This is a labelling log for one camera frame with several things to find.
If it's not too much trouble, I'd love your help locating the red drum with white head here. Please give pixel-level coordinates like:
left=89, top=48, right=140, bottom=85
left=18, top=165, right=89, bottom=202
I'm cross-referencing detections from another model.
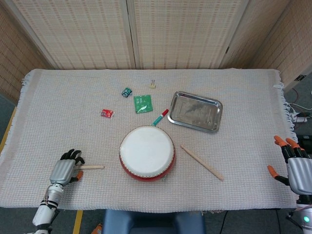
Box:
left=118, top=125, right=176, bottom=182

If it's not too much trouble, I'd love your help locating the wooden drumstick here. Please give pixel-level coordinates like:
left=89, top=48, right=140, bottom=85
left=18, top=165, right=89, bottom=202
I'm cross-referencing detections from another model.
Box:
left=74, top=164, right=105, bottom=170
left=180, top=144, right=224, bottom=181

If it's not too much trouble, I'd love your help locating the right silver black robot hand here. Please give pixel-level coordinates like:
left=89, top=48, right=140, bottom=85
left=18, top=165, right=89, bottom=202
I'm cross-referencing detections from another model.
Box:
left=267, top=135, right=312, bottom=195

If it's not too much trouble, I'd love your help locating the beige woven tablecloth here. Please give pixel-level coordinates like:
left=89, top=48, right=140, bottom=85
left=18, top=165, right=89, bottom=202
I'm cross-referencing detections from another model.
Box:
left=0, top=68, right=300, bottom=212

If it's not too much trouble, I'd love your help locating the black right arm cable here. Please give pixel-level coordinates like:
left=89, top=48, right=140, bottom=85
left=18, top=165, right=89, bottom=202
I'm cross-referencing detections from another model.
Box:
left=218, top=210, right=230, bottom=234

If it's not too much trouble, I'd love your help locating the black box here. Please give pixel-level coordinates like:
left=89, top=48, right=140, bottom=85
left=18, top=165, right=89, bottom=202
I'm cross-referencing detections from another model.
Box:
left=296, top=134, right=312, bottom=154

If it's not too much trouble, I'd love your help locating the blue padded seat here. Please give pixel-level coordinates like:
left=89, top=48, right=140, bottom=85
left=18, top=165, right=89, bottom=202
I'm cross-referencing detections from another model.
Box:
left=102, top=209, right=207, bottom=234

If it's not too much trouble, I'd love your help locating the white power strip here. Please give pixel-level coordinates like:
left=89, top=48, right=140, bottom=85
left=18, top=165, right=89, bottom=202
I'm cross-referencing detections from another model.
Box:
left=291, top=113, right=308, bottom=123

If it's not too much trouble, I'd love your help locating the stainless steel rectangular tray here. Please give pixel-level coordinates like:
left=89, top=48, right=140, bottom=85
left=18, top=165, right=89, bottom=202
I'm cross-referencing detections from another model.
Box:
left=167, top=91, right=223, bottom=134

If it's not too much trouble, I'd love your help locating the red candy wrapper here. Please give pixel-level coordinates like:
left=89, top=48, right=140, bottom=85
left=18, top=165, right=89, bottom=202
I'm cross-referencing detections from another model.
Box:
left=99, top=109, right=116, bottom=119

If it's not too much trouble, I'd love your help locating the bamboo folding screen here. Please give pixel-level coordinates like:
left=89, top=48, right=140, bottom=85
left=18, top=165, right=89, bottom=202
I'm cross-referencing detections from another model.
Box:
left=0, top=0, right=312, bottom=104

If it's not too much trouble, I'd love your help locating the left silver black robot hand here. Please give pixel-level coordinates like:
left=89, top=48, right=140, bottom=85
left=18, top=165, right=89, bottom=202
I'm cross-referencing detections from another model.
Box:
left=49, top=149, right=86, bottom=188

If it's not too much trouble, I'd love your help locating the teal marker with red cap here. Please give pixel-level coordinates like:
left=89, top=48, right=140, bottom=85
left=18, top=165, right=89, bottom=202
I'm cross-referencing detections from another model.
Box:
left=151, top=109, right=169, bottom=127

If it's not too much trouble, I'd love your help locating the green sachet packet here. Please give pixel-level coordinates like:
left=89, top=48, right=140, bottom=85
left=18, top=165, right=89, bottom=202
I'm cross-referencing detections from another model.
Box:
left=133, top=94, right=154, bottom=114

